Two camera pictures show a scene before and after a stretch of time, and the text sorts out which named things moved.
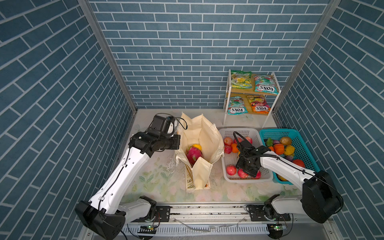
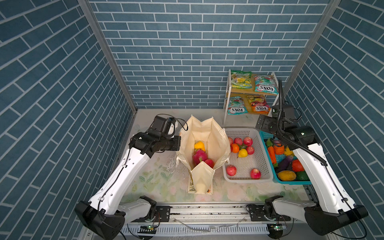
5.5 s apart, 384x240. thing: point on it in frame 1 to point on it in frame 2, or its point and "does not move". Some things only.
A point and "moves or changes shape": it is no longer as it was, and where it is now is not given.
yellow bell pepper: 290,150 does not move
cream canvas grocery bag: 199,130 moves or changes shape
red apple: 242,174 to 210,162
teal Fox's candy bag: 266,84 does not move
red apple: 249,139 does not move
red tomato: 299,162 does not move
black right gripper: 240,159 to 267,119
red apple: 231,170 does not move
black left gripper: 177,139 does not move
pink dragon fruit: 193,154 moves or changes shape
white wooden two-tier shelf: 250,94 does not move
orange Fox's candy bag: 258,104 does not move
